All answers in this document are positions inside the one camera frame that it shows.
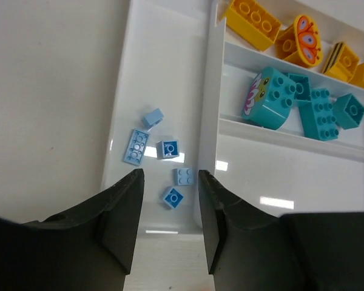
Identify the light blue square brick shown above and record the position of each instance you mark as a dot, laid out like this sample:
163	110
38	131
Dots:
172	197
167	149

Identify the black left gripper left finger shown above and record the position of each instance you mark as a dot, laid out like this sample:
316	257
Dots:
89	246

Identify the yellow long lego brick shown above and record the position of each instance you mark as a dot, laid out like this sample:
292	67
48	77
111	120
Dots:
253	23

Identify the teal rounded lego piece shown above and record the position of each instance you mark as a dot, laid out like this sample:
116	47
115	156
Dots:
269	99

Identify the white divided sorting tray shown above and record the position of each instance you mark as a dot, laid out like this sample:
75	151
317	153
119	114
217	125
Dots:
179	58

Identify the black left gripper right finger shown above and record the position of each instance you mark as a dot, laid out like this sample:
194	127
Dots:
249	249

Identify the teal small lego brick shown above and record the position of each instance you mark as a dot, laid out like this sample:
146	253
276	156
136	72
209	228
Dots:
302	89

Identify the yellow rounded lego brick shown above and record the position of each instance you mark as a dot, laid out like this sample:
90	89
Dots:
341	63

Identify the small light blue plate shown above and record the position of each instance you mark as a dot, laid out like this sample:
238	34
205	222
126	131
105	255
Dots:
184	176

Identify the yellow oval butterfly lego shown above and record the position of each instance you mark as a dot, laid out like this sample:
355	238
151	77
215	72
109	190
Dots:
300	43

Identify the teal long lego brick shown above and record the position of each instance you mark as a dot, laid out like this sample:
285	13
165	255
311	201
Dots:
318	120

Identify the small light blue brick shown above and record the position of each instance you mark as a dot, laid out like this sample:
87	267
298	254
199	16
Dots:
152	119

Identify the teal square lego brick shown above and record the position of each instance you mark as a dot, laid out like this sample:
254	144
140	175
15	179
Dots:
348	111

